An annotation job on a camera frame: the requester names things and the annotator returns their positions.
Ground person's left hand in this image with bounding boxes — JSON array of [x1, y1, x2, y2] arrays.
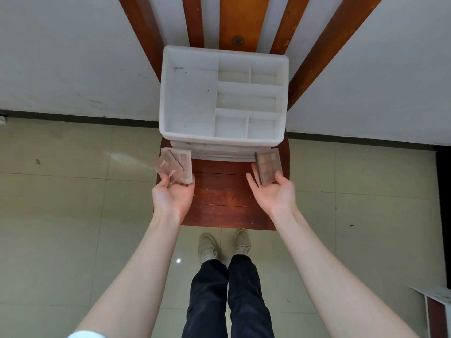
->
[[152, 173, 196, 223]]

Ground person's right hand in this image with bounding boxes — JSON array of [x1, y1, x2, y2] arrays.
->
[[245, 164, 299, 222]]

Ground small clear pink makeup palette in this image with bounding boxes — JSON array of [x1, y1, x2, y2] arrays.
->
[[155, 149, 186, 185]]

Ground brown eyeshadow palette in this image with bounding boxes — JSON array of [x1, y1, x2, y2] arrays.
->
[[255, 148, 283, 186]]

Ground clear white makeup palette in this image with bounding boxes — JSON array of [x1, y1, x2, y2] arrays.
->
[[161, 147, 194, 185]]

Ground person's right forearm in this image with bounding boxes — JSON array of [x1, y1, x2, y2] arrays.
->
[[273, 209, 420, 338]]

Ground person's left forearm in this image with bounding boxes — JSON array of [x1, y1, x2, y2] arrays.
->
[[75, 211, 182, 338]]

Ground brown wooden chair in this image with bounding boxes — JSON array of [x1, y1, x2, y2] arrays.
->
[[117, 0, 385, 231]]

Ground person's right beige sneaker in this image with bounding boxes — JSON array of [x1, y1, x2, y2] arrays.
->
[[233, 229, 252, 257]]

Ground person's beige sneaker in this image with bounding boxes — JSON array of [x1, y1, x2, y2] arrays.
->
[[233, 229, 252, 257], [197, 233, 221, 266]]

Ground person's left beige sneaker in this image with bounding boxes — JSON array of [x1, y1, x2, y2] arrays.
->
[[197, 233, 221, 266]]

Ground white plastic compartment organizer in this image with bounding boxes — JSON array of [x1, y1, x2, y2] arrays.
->
[[159, 45, 290, 162]]

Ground black trousers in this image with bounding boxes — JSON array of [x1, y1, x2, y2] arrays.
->
[[181, 254, 276, 338]]

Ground white shirt sleeve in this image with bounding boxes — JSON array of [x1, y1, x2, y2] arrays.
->
[[66, 330, 107, 338]]

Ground white topped red furniture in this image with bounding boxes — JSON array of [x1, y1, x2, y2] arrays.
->
[[410, 285, 451, 338]]

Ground dark door frame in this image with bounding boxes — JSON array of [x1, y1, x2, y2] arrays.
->
[[436, 144, 451, 298]]

